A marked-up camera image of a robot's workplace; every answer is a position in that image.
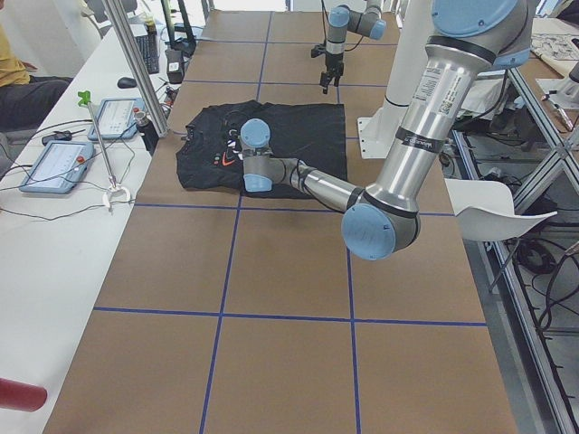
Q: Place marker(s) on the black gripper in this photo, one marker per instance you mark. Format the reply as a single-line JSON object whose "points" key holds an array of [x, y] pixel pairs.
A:
{"points": [[335, 62]]}

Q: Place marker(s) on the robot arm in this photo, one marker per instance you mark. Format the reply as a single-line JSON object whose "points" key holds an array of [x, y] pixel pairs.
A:
{"points": [[340, 21], [444, 46]]}

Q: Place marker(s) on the black keyboard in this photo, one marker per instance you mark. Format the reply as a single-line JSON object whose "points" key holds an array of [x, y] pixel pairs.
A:
{"points": [[147, 46]]}

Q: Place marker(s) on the white plastic chair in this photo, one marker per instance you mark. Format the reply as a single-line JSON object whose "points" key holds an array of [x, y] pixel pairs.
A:
{"points": [[486, 212]]}

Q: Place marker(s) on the black computer mouse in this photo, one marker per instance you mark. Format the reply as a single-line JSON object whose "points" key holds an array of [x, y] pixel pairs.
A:
{"points": [[126, 83]]}

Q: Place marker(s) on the far teach pendant tablet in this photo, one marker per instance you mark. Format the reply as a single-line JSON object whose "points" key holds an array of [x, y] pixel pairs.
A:
{"points": [[116, 117]]}

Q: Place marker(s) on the teach pendant tablet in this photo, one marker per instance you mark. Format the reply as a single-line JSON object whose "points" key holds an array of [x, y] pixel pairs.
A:
{"points": [[60, 166], [116, 117]]}

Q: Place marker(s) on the green tipped grabber stick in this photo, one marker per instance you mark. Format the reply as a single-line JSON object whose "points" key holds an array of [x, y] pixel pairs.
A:
{"points": [[115, 188]]}

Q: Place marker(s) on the near teach pendant tablet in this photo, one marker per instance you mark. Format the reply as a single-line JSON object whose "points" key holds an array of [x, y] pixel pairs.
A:
{"points": [[60, 166]]}

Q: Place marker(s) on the seated person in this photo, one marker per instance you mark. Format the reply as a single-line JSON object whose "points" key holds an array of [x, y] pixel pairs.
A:
{"points": [[26, 100]]}

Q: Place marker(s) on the red cylinder bottle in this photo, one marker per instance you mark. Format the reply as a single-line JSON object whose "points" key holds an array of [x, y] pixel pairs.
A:
{"points": [[21, 396]]}

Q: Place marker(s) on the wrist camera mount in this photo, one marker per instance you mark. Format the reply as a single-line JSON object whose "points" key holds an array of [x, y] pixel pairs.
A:
{"points": [[318, 50]]}

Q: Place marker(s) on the aluminium frame post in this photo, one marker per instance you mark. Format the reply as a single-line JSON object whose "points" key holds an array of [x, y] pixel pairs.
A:
{"points": [[119, 20]]}

